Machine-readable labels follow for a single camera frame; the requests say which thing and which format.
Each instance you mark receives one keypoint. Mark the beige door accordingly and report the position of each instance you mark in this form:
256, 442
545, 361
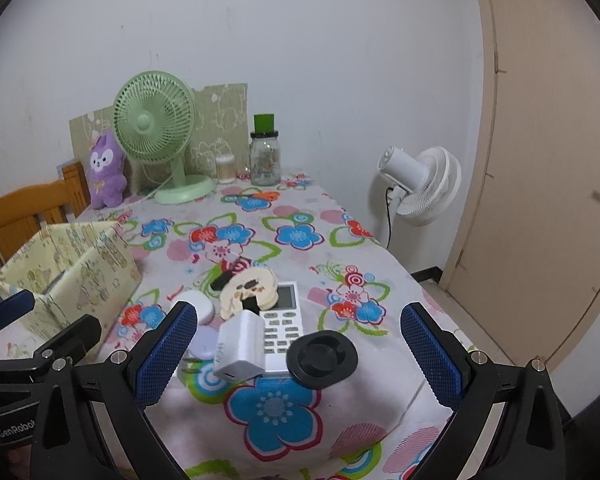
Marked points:
525, 262

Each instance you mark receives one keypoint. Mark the cotton swab container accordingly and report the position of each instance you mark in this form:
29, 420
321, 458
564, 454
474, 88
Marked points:
225, 168

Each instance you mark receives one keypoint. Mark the green cup on jar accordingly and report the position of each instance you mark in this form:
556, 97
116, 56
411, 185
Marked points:
263, 123

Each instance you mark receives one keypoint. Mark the glass mason jar mug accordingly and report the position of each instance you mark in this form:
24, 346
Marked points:
264, 159

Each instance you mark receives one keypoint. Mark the black car key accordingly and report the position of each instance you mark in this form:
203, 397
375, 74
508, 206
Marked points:
228, 270

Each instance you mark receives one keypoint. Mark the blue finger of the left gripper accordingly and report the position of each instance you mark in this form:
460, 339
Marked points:
75, 337
15, 307

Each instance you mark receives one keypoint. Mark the lavender round case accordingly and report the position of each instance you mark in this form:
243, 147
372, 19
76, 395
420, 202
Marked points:
204, 343

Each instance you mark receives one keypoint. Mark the floral tablecloth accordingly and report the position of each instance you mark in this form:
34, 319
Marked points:
379, 423

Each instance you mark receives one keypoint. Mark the white remote control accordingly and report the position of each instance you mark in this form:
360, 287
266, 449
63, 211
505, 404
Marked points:
282, 326

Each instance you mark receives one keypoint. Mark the white standing fan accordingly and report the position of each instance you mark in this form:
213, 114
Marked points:
421, 188

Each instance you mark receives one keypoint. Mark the white power adapter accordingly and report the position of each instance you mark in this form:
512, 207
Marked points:
239, 354

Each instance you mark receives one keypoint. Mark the beige patterned cardboard panel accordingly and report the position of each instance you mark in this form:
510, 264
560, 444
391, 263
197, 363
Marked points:
221, 127

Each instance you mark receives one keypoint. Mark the black round phone mount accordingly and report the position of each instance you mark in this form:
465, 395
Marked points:
322, 359

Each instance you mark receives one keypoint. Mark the white earbuds case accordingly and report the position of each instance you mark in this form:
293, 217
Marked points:
202, 304

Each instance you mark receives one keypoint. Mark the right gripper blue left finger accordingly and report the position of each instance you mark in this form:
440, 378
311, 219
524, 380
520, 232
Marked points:
157, 354

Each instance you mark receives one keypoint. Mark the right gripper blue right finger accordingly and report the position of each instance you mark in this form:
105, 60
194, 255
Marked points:
438, 354

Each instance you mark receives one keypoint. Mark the green desk fan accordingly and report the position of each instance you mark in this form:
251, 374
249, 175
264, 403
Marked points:
154, 120

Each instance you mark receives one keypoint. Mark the wooden chair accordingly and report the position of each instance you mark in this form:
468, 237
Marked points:
25, 211

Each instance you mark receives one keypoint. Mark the purple plush rabbit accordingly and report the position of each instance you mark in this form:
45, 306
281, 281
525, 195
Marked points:
105, 177

